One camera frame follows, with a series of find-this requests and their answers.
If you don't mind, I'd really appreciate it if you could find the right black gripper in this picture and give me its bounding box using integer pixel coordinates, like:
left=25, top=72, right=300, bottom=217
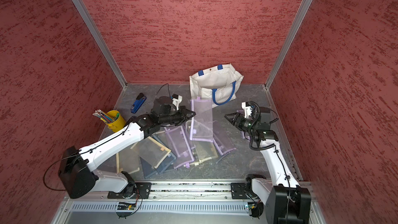
left=224, top=111, right=258, bottom=132

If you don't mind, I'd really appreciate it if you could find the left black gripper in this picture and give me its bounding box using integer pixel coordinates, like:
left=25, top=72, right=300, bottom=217
left=160, top=105, right=196, bottom=125

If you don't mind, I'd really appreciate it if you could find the purple mesh pouch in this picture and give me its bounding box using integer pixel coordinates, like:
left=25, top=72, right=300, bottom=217
left=212, top=120, right=237, bottom=156
left=190, top=97, right=213, bottom=143
left=165, top=126, right=194, bottom=169

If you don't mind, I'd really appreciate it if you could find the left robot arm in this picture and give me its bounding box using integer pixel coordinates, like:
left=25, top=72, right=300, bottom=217
left=58, top=96, right=196, bottom=199

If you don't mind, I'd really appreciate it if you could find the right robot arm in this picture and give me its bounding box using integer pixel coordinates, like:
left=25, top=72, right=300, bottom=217
left=225, top=101, right=312, bottom=224

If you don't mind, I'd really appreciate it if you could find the purple mesh pouch back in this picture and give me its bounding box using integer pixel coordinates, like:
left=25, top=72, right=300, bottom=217
left=212, top=120, right=237, bottom=156

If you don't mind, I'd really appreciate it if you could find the white canvas tote bag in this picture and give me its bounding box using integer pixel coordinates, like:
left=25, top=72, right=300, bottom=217
left=189, top=64, right=244, bottom=107

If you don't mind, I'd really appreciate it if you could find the beige trim mesh pouch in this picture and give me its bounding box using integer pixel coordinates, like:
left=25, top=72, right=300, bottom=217
left=130, top=137, right=171, bottom=169

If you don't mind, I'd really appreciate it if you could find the dark blue mesh pouch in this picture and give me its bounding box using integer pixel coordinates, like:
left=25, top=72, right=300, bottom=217
left=139, top=135, right=176, bottom=179

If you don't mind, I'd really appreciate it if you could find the yellow pencil cup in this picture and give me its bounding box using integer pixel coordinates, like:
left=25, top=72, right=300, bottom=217
left=106, top=110, right=126, bottom=133

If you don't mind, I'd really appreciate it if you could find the beige pouch far left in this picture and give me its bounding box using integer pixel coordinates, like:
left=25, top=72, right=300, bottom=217
left=116, top=148, right=140, bottom=174

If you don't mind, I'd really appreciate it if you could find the blue stapler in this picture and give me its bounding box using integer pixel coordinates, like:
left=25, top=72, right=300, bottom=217
left=130, top=93, right=147, bottom=114

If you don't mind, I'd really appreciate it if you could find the coloured pencils bundle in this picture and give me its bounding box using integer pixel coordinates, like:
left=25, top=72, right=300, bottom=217
left=92, top=110, right=115, bottom=124

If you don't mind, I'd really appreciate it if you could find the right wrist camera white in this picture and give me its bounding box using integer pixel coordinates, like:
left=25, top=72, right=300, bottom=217
left=241, top=102, right=257, bottom=120

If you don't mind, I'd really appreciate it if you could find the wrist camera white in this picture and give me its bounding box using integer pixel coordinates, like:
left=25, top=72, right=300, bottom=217
left=172, top=94, right=182, bottom=110
left=241, top=102, right=257, bottom=120

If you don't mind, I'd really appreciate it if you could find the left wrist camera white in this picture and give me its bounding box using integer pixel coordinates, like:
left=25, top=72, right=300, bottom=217
left=172, top=94, right=182, bottom=110

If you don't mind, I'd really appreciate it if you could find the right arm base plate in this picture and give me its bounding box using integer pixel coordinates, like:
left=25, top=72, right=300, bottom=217
left=230, top=182, right=258, bottom=200

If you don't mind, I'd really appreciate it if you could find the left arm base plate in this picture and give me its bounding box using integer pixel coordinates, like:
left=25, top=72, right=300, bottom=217
left=107, top=182, right=152, bottom=200

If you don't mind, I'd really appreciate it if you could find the aluminium front rail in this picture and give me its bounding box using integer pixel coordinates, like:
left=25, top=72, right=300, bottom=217
left=49, top=179, right=327, bottom=224

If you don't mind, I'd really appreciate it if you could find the left aluminium corner post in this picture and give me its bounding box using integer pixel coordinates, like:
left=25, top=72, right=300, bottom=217
left=72, top=0, right=128, bottom=89

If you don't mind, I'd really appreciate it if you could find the aluminium corner post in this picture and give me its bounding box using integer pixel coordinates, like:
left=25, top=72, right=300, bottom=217
left=265, top=0, right=313, bottom=90
left=72, top=0, right=128, bottom=89

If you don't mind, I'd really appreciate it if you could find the right aluminium corner post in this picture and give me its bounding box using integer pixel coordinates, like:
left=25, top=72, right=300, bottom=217
left=265, top=0, right=313, bottom=90

